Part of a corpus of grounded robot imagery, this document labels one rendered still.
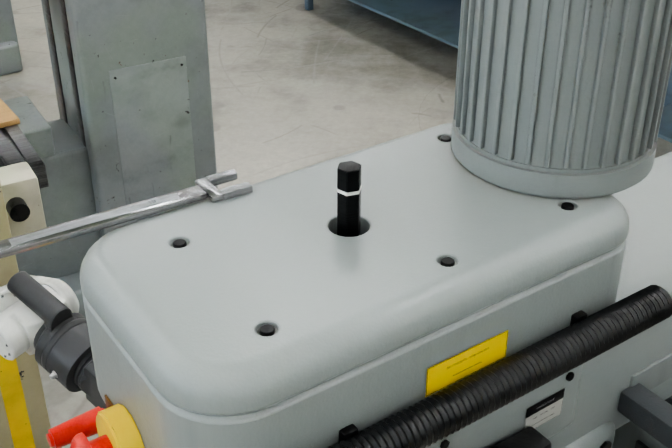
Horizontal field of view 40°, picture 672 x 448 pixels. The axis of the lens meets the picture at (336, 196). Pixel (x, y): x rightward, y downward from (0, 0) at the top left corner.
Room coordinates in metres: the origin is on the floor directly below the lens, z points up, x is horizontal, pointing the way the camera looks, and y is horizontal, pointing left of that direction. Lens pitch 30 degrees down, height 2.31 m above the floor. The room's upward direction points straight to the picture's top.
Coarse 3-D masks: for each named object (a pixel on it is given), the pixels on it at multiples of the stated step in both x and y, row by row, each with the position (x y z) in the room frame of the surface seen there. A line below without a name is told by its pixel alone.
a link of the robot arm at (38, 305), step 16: (16, 288) 1.05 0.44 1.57; (32, 288) 1.04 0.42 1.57; (48, 288) 1.08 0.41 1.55; (16, 304) 1.05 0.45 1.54; (32, 304) 1.02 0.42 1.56; (48, 304) 1.02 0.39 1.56; (64, 304) 1.03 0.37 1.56; (0, 320) 1.02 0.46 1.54; (16, 320) 1.02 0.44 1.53; (32, 320) 1.02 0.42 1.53; (48, 320) 1.00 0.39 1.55; (64, 320) 1.02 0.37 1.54; (80, 320) 1.03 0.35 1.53; (0, 336) 1.00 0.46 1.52; (16, 336) 1.01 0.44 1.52; (32, 336) 1.02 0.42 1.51; (48, 336) 1.00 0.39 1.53; (0, 352) 1.02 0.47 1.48; (16, 352) 1.00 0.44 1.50; (32, 352) 1.03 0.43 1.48; (48, 352) 0.98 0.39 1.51
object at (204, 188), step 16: (208, 176) 0.77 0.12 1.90; (224, 176) 0.77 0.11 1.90; (176, 192) 0.74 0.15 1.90; (192, 192) 0.74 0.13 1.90; (208, 192) 0.74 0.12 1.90; (224, 192) 0.74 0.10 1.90; (240, 192) 0.75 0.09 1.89; (128, 208) 0.71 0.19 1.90; (144, 208) 0.71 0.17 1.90; (160, 208) 0.71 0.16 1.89; (64, 224) 0.68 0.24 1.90; (80, 224) 0.68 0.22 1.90; (96, 224) 0.68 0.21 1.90; (112, 224) 0.69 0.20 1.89; (0, 240) 0.66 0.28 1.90; (16, 240) 0.66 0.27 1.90; (32, 240) 0.66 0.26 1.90; (48, 240) 0.66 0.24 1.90; (0, 256) 0.64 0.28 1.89
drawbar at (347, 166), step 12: (348, 168) 0.69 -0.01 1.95; (360, 168) 0.69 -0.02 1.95; (348, 180) 0.68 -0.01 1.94; (360, 180) 0.69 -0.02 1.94; (348, 192) 0.68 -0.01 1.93; (360, 192) 0.69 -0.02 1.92; (348, 204) 0.68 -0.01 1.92; (360, 204) 0.69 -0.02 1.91; (348, 216) 0.68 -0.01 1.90; (360, 216) 0.70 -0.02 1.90; (348, 228) 0.68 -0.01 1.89
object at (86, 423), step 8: (96, 408) 0.66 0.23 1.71; (80, 416) 0.65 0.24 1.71; (88, 416) 0.65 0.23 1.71; (64, 424) 0.64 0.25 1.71; (72, 424) 0.64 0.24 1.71; (80, 424) 0.64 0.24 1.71; (88, 424) 0.64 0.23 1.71; (48, 432) 0.63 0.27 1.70; (56, 432) 0.63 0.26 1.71; (64, 432) 0.63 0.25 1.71; (72, 432) 0.63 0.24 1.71; (80, 432) 0.63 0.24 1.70; (88, 432) 0.64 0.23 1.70; (96, 432) 0.64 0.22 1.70; (48, 440) 0.63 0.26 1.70; (56, 440) 0.62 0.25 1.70; (64, 440) 0.62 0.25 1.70
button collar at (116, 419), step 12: (108, 408) 0.57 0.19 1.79; (120, 408) 0.57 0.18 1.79; (96, 420) 0.58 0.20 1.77; (108, 420) 0.56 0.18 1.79; (120, 420) 0.56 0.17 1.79; (132, 420) 0.56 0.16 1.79; (108, 432) 0.55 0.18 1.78; (120, 432) 0.55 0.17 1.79; (132, 432) 0.55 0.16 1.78; (120, 444) 0.54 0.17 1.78; (132, 444) 0.54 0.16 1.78
